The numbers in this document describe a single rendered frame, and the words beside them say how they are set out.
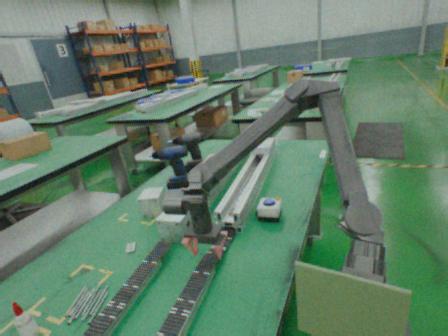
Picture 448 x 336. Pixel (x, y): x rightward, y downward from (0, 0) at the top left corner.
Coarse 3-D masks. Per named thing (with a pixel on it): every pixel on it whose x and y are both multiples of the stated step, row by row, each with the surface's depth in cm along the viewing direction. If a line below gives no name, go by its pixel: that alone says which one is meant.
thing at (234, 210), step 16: (256, 160) 153; (272, 160) 158; (240, 176) 129; (256, 176) 127; (240, 192) 121; (256, 192) 124; (224, 208) 107; (240, 208) 104; (224, 224) 105; (240, 224) 104
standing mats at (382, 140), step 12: (360, 132) 420; (372, 132) 413; (384, 132) 407; (396, 132) 400; (360, 144) 377; (372, 144) 371; (384, 144) 366; (396, 144) 361; (360, 156) 342; (372, 156) 337; (384, 156) 332; (396, 156) 328; (24, 204) 339; (36, 204) 334; (48, 204) 328; (24, 216) 310; (0, 228) 292
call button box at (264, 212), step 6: (264, 198) 113; (264, 204) 108; (276, 204) 108; (258, 210) 107; (264, 210) 106; (270, 210) 106; (276, 210) 105; (258, 216) 109; (264, 216) 108; (270, 216) 107; (276, 216) 106; (270, 222) 108; (276, 222) 107
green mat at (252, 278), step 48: (288, 144) 185; (288, 192) 127; (96, 240) 112; (144, 240) 108; (192, 240) 104; (240, 240) 100; (288, 240) 97; (0, 288) 94; (48, 288) 91; (240, 288) 80; (288, 288) 78
